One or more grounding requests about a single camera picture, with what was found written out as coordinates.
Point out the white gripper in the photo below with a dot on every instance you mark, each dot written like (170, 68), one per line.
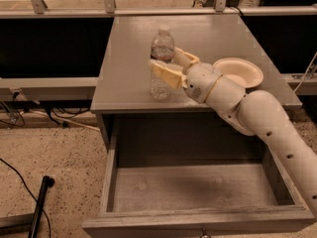
(200, 80)

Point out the clear plastic water bottle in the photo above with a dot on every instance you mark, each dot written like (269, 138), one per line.
(162, 49)

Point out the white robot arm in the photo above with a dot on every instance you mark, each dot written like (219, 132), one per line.
(228, 86)

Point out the grey open top drawer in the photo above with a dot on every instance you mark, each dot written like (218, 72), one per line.
(190, 175)

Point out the grey wooden cabinet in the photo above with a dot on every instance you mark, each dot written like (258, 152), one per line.
(123, 85)

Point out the white paper bowl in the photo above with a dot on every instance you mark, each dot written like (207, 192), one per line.
(241, 71)

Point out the grey low shelf beam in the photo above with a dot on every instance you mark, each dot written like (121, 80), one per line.
(48, 89)

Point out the black metal stand leg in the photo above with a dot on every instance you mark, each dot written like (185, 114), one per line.
(29, 222)

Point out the grey metal railing frame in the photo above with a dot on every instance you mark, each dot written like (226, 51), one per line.
(113, 8)

